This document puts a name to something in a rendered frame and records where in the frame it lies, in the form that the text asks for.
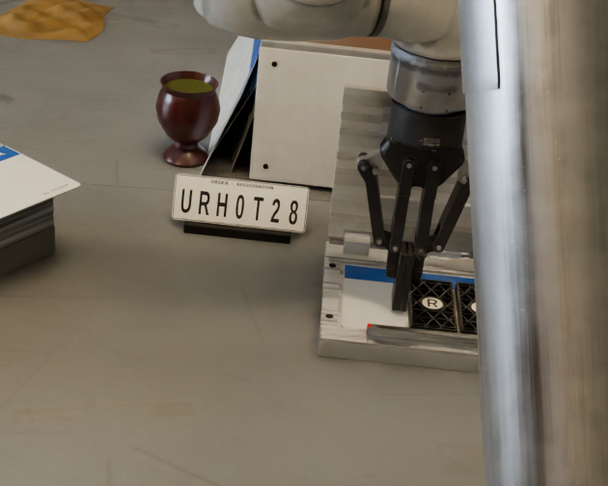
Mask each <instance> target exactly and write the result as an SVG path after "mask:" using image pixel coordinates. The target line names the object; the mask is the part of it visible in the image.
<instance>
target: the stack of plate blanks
mask: <svg viewBox="0 0 608 486"><path fill-rule="evenodd" d="M53 211H54V205H53V198H52V199H49V200H47V201H44V202H40V203H38V204H35V205H33V206H30V207H28V208H26V209H23V210H21V211H18V212H16V213H14V214H12V215H9V216H7V217H4V218H2V219H0V276H2V275H4V274H6V273H9V272H11V271H13V270H14V269H17V268H19V267H21V266H23V265H26V264H28V263H30V262H32V261H34V260H37V259H39V258H41V257H45V256H47V255H49V254H51V253H54V252H55V227H54V216H53Z"/></svg>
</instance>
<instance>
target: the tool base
mask: <svg viewBox="0 0 608 486"><path fill-rule="evenodd" d="M387 254H388V250H387V249H386V248H384V247H382V246H381V247H377V246H375V245H374V243H373V242H371V237H370V236H369V235H365V234H356V233H347V232H346V233H345V238H344V239H341V238H332V237H330V239H329V241H326V247H325V255H324V268H323V282H322V295H321V309H320V322H319V336H318V356H323V357H332V358H341V359H351V360H359V361H369V362H378V363H386V364H396V365H414V366H422V367H431V368H441V369H449V370H458V371H468V372H477V373H480V372H479V352H478V345H469V344H460V343H450V342H442V341H432V340H423V339H415V338H405V337H387V336H379V335H370V334H367V330H362V329H353V328H344V327H342V326H341V320H342V298H343V276H344V266H345V265H347V264H350V265H359V266H368V267H377V268H386V260H387ZM330 263H334V264H336V267H330V266H329V264H330ZM423 273H431V274H440V275H450V276H459V277H468V278H475V277H474V258H473V253H467V252H461V258H460V261H456V260H447V259H439V258H429V257H426V258H425V262H424V268H423ZM328 313H329V314H332V315H333V316H334V317H333V318H327V317H326V316H325V315H326V314H328Z"/></svg>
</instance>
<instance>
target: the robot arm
mask: <svg viewBox="0 0 608 486"><path fill-rule="evenodd" d="M194 7H195V9H196V11H197V12H198V13H199V14H200V15H201V16H202V17H204V18H205V19H206V21H207V23H208V24H210V25H212V26H214V27H216V28H218V29H220V30H223V31H225V32H228V33H231V34H234V35H238V36H242V37H245V38H250V39H256V40H267V41H337V40H342V39H348V38H361V37H374V38H383V39H388V40H392V42H391V57H390V64H389V70H388V78H387V85H386V88H387V92H388V94H389V95H390V96H391V98H392V102H391V109H390V116H389V123H388V130H387V134H386V137H385V138H384V140H383V141H382V142H381V144H380V149H378V150H376V151H373V152H371V153H369V154H367V153H365V152H361V153H359V154H358V157H357V169H358V171H359V173H360V175H361V177H362V178H363V179H364V181H365V183H366V189H367V196H368V204H369V211H370V218H371V225H372V233H373V243H374V245H375V246H377V247H381V246H382V247H384V248H386V249H387V250H388V254H387V260H386V276H387V278H394V283H393V290H392V311H406V307H407V300H408V294H409V288H410V283H411V280H416V281H419V280H420V279H421V278H422V274H423V268H424V262H425V258H426V257H427V254H428V253H430V252H436V253H441V252H443V251H444V249H445V247H446V245H447V243H448V241H449V239H450V236H451V234H452V232H453V230H454V228H455V226H456V222H457V220H458V218H459V216H460V214H461V212H462V210H463V207H464V206H465V204H466V202H467V200H468V198H469V196H470V201H471V220H472V239H473V258H474V277H475V295H476V315H477V334H478V352H479V372H480V390H481V409H482V429H483V447H484V484H485V486H608V0H194ZM465 124H466V125H467V145H468V160H466V159H465V155H464V150H463V148H462V140H463V135H464V129H465ZM382 161H384V163H385V164H386V166H387V167H388V169H389V171H390V172H391V174H392V176H393V177H394V179H395V180H396V181H397V182H398V187H397V194H396V199H395V206H394V212H393V219H392V226H391V231H390V232H389V231H387V230H385V228H384V222H383V214H382V206H381V198H380V191H379V183H378V176H377V174H379V173H380V171H381V162H382ZM457 169H459V171H458V173H457V179H458V181H457V182H456V185H455V188H454V190H453V192H452V194H451V196H450V197H449V200H448V202H447V204H446V206H445V208H444V211H443V213H442V215H441V217H440V219H439V222H438V224H437V226H436V228H435V230H434V233H433V235H429V231H430V225H431V219H432V212H433V207H434V201H435V199H436V193H437V187H438V186H440V185H441V184H442V183H443V182H445V181H446V180H447V179H448V178H449V177H450V176H451V175H452V174H453V173H454V172H455V171H456V170H457ZM416 186H419V187H422V195H421V200H420V207H419V213H418V219H417V226H416V231H415V238H414V242H409V241H408V242H407V241H402V240H403V234H404V228H405V221H406V215H407V209H408V204H409V198H410V194H411V188H412V187H416Z"/></svg>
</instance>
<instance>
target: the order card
mask: <svg viewBox="0 0 608 486"><path fill-rule="evenodd" d="M309 190H310V189H309V188H308V187H303V186H293V185H285V184H276V183H266V182H257V181H249V180H239V179H230V178H221V177H212V176H203V175H186V174H176V180H175V191H174V200H173V210H172V218H173V219H176V220H184V221H193V222H203V223H212V224H221V225H230V226H239V227H248V228H257V229H266V230H283V231H293V232H304V231H305V227H306V217H307V208H308V199H309Z"/></svg>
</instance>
